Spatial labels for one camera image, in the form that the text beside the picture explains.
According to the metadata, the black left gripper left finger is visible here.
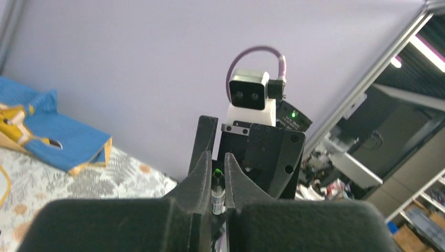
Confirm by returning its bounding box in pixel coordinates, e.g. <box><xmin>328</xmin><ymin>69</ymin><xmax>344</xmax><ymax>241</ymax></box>
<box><xmin>19</xmin><ymin>151</ymin><xmax>212</xmax><ymax>251</ymax></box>

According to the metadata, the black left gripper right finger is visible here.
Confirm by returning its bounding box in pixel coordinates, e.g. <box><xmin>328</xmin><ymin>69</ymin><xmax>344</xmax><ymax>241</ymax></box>
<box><xmin>225</xmin><ymin>153</ymin><xmax>398</xmax><ymax>251</ymax></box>

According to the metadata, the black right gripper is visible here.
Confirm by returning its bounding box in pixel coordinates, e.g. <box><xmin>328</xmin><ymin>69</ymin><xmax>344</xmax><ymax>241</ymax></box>
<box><xmin>188</xmin><ymin>115</ymin><xmax>306</xmax><ymax>199</ymax></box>

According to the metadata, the green white marker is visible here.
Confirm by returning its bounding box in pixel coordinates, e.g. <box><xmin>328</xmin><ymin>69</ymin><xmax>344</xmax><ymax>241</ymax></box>
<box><xmin>211</xmin><ymin>169</ymin><xmax>225</xmax><ymax>215</ymax></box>

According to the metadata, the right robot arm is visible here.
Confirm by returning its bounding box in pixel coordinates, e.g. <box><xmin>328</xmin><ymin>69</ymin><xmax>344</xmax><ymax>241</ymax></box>
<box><xmin>213</xmin><ymin>100</ymin><xmax>312</xmax><ymax>199</ymax></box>

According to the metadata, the floral table mat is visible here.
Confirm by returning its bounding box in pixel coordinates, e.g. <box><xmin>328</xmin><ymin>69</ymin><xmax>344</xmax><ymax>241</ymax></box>
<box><xmin>1</xmin><ymin>148</ymin><xmax>177</xmax><ymax>251</ymax></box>

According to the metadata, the blue yellow cartoon bag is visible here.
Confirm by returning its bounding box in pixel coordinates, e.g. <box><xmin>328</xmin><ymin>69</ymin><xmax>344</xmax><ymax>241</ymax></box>
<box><xmin>1</xmin><ymin>77</ymin><xmax>112</xmax><ymax>175</ymax></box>

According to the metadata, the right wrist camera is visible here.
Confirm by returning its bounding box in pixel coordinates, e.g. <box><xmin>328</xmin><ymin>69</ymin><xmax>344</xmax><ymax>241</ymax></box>
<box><xmin>226</xmin><ymin>69</ymin><xmax>286</xmax><ymax>127</ymax></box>

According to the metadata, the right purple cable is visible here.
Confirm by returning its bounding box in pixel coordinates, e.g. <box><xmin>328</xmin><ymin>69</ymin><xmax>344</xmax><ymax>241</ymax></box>
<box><xmin>225</xmin><ymin>45</ymin><xmax>288</xmax><ymax>103</ymax></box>

